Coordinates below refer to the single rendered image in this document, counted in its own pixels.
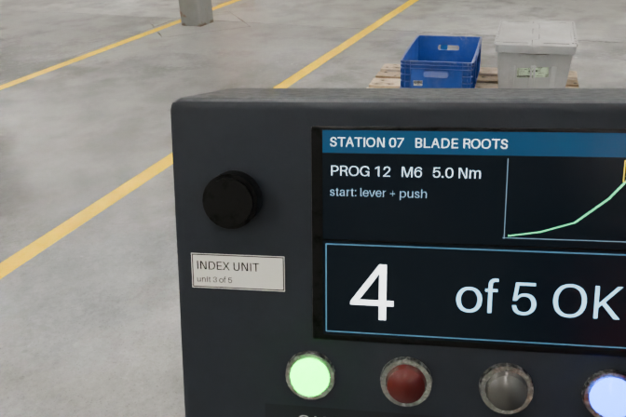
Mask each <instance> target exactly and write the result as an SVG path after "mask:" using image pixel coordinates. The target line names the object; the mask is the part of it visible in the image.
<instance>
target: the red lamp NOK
mask: <svg viewBox="0 0 626 417"><path fill-rule="evenodd" d="M380 384H381V388H382V391H383V393H384V395H385V396H386V397H387V398H388V399H389V400H390V401H391V402H393V403H394V404H397V405H399V406H403V407H413V406H416V405H418V404H420V403H422V402H423V401H424V400H426V398H427V397H428V396H429V393H430V391H431V387H432V376H431V373H430V371H429V369H428V367H427V366H426V365H425V364H424V363H423V362H421V361H420V360H418V359H416V358H413V357H409V356H400V357H396V358H394V359H392V360H390V361H389V362H388V363H387V364H386V365H385V367H384V368H383V369H382V371H381V374H380Z"/></svg>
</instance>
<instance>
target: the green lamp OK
mask: <svg viewBox="0 0 626 417"><path fill-rule="evenodd" d="M285 376H286V382H287V384H288V386H289V387H290V389H291V390H292V391H293V392H294V393H295V394H296V395H298V396H299V397H302V398H305V399H318V398H322V397H325V396H326V395H327V394H328V393H329V392H330V391H331V389H332V388H333V385H334V383H335V377H336V375H335V369H334V366H333V363H332V362H331V360H330V359H329V358H328V357H326V356H325V355H323V354H321V353H319V352H316V351H303V352H299V353H297V354H295V355H294V356H293V357H292V358H291V359H290V360H289V362H288V364H287V367H286V373H285Z"/></svg>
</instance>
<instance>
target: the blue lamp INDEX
mask: <svg viewBox="0 0 626 417"><path fill-rule="evenodd" d="M581 395H582V401H583V404H584V405H585V407H586V409H587V410H588V411H589V412H590V413H591V414H592V415H593V416H595V417H626V373H625V372H623V371H620V370H600V371H598V372H596V373H594V374H593V375H592V376H591V377H589V379H588V380H587V381H586V382H585V384H584V385H583V387H582V392H581Z"/></svg>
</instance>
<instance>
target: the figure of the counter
mask: <svg viewBox="0 0 626 417"><path fill-rule="evenodd" d="M423 246H424V244H399V243H373V242H347V241H323V333H324V334H341V335H357V336H373V337H389V338H404V339H420V340H421V317H422V281H423Z"/></svg>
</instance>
